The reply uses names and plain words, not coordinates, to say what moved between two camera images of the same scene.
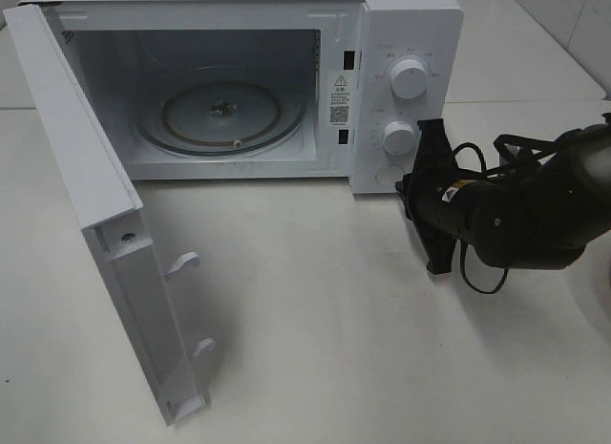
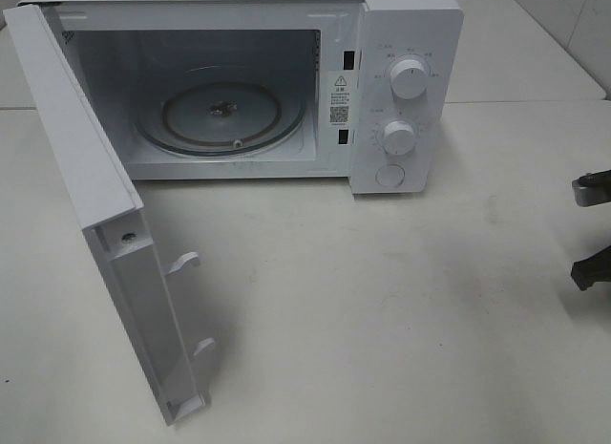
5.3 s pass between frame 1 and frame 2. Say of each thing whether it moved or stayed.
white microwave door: stayed
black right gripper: moved
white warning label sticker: stayed
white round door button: stayed
